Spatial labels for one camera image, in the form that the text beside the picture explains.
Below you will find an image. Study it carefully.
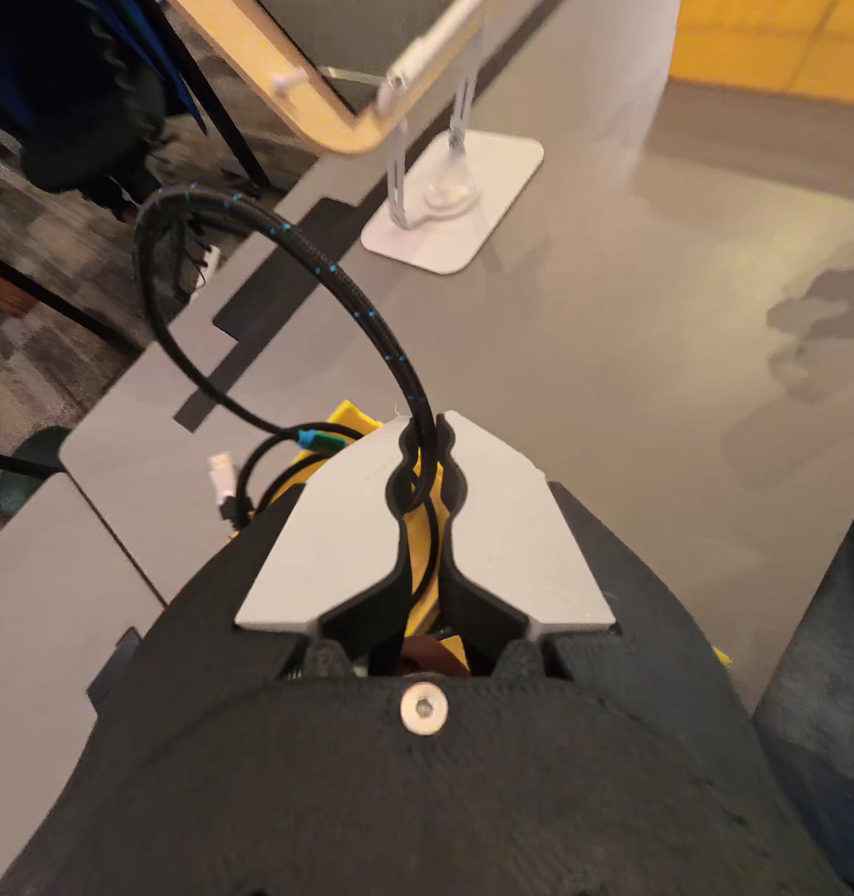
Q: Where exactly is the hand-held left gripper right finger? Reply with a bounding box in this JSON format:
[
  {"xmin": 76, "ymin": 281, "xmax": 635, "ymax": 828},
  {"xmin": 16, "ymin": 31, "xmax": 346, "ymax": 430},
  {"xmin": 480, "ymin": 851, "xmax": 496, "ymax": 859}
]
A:
[{"xmin": 441, "ymin": 411, "xmax": 617, "ymax": 642}]

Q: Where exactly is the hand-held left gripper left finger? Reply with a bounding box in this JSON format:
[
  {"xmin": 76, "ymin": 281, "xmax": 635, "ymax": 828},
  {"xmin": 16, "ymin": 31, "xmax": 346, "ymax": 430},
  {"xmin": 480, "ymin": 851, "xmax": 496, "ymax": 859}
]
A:
[{"xmin": 236, "ymin": 418, "xmax": 411, "ymax": 634}]

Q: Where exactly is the yellow plastic bin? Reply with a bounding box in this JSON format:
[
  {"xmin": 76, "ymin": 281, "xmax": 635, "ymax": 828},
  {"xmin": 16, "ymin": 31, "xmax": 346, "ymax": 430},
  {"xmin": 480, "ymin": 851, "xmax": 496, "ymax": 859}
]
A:
[
  {"xmin": 266, "ymin": 399, "xmax": 733, "ymax": 670},
  {"xmin": 670, "ymin": 0, "xmax": 854, "ymax": 109}
]

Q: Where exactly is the black adapter hub with cable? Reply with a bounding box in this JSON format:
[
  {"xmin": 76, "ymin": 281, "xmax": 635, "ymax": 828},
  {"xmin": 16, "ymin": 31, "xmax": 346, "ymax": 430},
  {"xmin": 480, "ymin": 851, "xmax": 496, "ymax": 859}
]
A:
[{"xmin": 208, "ymin": 425, "xmax": 347, "ymax": 533}]

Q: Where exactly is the green plug braided hdmi cable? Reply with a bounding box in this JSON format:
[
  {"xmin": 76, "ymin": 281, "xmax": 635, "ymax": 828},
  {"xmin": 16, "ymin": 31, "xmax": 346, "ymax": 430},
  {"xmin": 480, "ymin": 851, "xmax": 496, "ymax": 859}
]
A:
[{"xmin": 133, "ymin": 182, "xmax": 449, "ymax": 561}]

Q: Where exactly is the person's leg in jeans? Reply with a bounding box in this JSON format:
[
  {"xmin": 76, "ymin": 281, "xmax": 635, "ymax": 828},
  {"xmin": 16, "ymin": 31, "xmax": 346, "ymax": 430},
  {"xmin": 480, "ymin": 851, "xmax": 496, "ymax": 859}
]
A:
[{"xmin": 752, "ymin": 483, "xmax": 854, "ymax": 896}]

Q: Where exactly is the black office chair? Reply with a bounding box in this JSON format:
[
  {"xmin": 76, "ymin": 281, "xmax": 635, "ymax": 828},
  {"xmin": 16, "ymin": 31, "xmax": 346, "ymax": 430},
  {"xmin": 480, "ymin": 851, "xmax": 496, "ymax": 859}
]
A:
[{"xmin": 0, "ymin": 0, "xmax": 169, "ymax": 197}]

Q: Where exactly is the grey panel with wooden rim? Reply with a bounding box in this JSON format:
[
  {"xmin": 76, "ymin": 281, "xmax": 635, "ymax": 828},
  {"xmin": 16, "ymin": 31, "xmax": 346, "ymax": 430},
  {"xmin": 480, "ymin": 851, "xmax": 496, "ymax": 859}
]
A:
[{"xmin": 168, "ymin": 0, "xmax": 505, "ymax": 155}]

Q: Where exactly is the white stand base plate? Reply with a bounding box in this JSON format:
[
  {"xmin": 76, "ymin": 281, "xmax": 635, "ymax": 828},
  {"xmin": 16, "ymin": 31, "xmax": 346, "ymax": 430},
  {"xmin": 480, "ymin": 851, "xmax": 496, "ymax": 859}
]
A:
[{"xmin": 360, "ymin": 131, "xmax": 546, "ymax": 275}]

